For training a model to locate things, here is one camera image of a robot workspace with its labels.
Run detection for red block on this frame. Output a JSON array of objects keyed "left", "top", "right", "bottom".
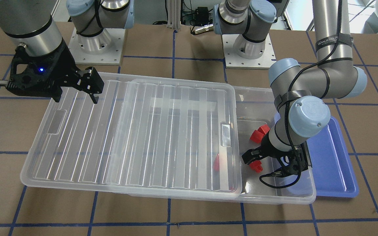
[
  {"left": 248, "top": 160, "right": 263, "bottom": 173},
  {"left": 249, "top": 130, "right": 265, "bottom": 144},
  {"left": 257, "top": 124, "right": 270, "bottom": 135},
  {"left": 213, "top": 153, "right": 220, "bottom": 172}
]

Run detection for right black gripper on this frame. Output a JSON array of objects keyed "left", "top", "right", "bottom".
[{"left": 0, "top": 42, "right": 104, "bottom": 104}]

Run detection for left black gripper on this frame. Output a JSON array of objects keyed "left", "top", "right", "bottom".
[{"left": 241, "top": 135, "right": 308, "bottom": 177}]

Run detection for clear plastic box lid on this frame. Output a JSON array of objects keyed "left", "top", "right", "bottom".
[{"left": 20, "top": 73, "right": 242, "bottom": 200}]

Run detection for aluminium frame post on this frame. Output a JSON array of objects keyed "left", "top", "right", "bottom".
[{"left": 166, "top": 0, "right": 181, "bottom": 31}]

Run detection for blue plastic tray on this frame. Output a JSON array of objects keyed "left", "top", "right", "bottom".
[{"left": 274, "top": 113, "right": 359, "bottom": 198}]

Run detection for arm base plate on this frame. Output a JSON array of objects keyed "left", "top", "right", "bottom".
[
  {"left": 222, "top": 34, "right": 277, "bottom": 69},
  {"left": 68, "top": 28, "right": 126, "bottom": 66}
]

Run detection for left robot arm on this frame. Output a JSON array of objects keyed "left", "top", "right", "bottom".
[{"left": 213, "top": 0, "right": 367, "bottom": 177}]

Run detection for black power adapter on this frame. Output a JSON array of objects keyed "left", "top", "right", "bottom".
[{"left": 194, "top": 7, "right": 210, "bottom": 26}]

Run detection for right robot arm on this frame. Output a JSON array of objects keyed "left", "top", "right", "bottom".
[{"left": 0, "top": 0, "right": 135, "bottom": 104}]

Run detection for clear plastic storage box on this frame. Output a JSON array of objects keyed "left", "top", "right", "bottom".
[{"left": 107, "top": 79, "right": 317, "bottom": 205}]

